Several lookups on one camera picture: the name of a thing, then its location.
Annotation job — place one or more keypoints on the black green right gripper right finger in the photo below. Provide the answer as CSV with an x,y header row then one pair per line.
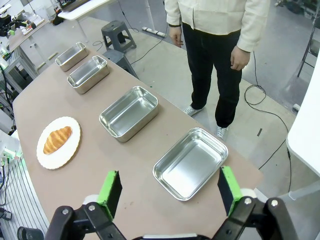
x,y
231,190

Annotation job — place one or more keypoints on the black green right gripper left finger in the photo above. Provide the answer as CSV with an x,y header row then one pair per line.
x,y
110,192

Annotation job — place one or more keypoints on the large shallow steel container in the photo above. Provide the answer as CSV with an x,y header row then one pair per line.
x,y
190,163

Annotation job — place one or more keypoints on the golden croissant bread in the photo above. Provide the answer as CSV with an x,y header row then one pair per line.
x,y
57,140

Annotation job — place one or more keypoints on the medium deep steel container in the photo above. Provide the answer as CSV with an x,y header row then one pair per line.
x,y
129,114

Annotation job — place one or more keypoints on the small deep steel container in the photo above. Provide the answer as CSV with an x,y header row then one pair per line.
x,y
88,74
71,56

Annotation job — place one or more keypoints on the person's left hand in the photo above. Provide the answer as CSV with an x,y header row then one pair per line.
x,y
238,60

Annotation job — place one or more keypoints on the person's right hand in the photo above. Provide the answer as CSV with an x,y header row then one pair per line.
x,y
177,36

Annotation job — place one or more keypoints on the white left sneaker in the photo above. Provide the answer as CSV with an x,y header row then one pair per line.
x,y
222,132

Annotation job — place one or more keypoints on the white sneaker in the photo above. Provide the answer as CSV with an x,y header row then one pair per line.
x,y
222,132
192,110

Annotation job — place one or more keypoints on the white scalloped round plate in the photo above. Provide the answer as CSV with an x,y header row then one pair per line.
x,y
58,143

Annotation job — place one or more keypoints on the white right sneaker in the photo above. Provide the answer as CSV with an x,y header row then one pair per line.
x,y
192,110

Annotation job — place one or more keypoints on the white table edge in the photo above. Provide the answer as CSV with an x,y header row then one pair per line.
x,y
306,130

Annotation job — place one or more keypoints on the black trousers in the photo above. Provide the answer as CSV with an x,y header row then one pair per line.
x,y
212,72

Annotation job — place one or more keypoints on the grey plastic stool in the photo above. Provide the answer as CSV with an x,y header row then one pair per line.
x,y
118,35
120,61

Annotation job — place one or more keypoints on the black folding chair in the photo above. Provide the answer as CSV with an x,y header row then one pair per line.
x,y
310,47

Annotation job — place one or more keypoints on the white power strip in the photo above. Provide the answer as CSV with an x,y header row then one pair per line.
x,y
153,31

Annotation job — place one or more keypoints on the cream long-sleeved shirt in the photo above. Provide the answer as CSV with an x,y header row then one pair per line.
x,y
215,17

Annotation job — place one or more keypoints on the black wristband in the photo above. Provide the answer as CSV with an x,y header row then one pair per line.
x,y
174,25

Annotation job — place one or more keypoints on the wooden top workbench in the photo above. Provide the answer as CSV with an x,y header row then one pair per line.
x,y
25,32

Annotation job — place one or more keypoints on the white desk with legs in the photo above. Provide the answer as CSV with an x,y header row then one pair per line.
x,y
82,11

